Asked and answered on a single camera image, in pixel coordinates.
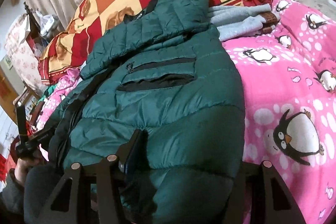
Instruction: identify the floral fabric covered furniture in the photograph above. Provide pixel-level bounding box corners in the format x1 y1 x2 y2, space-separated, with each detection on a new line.
5 14 46 93

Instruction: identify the pink penguin blanket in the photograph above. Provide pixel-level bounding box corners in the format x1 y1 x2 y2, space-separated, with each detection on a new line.
36 0 336 224

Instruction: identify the clear plastic bag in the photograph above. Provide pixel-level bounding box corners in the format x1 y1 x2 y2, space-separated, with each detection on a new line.
36 10 59 39

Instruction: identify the person's left hand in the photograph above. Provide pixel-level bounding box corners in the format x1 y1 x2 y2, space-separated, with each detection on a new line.
14 150 45 187

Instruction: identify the brown patterned folded cloth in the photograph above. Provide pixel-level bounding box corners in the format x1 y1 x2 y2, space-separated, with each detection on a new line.
259 12 280 34

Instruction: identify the dark green puffer jacket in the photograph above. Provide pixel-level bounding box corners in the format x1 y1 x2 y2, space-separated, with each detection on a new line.
49 0 245 223

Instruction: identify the grey folded garment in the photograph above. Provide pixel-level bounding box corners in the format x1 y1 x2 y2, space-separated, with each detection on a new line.
207 4 272 42

